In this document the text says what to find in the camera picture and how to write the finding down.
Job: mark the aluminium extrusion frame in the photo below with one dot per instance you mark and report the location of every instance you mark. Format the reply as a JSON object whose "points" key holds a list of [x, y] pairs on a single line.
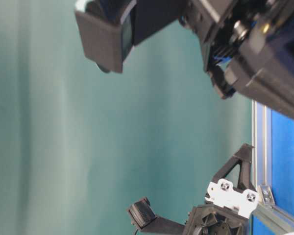
{"points": [[264, 171]]}

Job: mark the black wide flat gripper finger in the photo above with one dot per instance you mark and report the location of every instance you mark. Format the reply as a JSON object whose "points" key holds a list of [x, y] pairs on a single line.
{"points": [[110, 29]]}

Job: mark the black gripper white plate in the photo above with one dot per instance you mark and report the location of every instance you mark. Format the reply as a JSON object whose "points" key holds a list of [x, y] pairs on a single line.
{"points": [[226, 212]]}

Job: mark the black taped gripper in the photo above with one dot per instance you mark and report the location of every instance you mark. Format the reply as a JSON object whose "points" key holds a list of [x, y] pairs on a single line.
{"points": [[247, 47]]}

